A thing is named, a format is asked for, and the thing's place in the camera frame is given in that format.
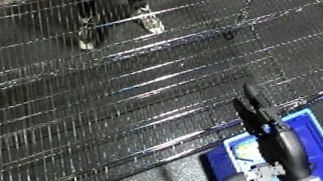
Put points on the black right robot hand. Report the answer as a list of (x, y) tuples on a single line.
[(283, 143)]

